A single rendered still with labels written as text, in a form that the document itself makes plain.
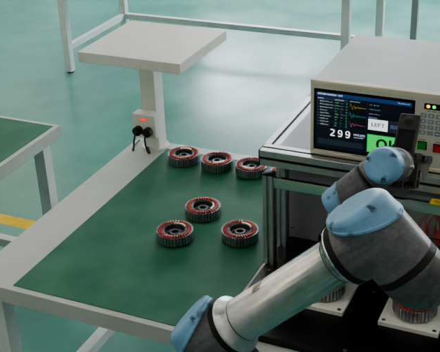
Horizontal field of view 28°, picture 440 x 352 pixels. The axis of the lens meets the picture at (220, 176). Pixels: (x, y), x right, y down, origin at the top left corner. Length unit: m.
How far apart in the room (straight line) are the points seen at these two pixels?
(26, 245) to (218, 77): 3.43
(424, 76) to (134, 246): 0.98
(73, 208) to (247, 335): 1.35
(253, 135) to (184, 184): 2.15
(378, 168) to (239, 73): 4.26
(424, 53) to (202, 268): 0.85
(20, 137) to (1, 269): 0.92
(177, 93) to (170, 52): 2.93
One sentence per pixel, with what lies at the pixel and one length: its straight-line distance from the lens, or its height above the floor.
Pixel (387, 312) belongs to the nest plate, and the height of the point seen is 0.78.
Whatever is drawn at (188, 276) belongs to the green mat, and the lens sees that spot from 2.47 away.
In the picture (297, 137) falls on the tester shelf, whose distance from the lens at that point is 2.40.
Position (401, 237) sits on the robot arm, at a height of 1.37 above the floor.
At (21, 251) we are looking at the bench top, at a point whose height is 0.75.
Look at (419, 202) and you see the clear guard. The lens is 2.19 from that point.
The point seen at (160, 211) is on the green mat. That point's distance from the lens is 2.80.
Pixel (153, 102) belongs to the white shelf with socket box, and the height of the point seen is 0.94.
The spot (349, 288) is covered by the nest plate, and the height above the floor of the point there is 0.78.
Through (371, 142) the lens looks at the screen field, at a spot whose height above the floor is 1.17.
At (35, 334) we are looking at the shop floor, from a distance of 3.60.
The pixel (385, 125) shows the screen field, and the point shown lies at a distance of 2.21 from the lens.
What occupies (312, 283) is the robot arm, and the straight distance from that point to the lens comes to 1.52.
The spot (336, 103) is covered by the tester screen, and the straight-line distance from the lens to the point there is 2.23.
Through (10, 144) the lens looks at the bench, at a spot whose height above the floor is 0.75.
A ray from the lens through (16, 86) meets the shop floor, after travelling 6.11.
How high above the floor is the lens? 2.12
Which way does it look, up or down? 27 degrees down
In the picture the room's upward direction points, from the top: 3 degrees counter-clockwise
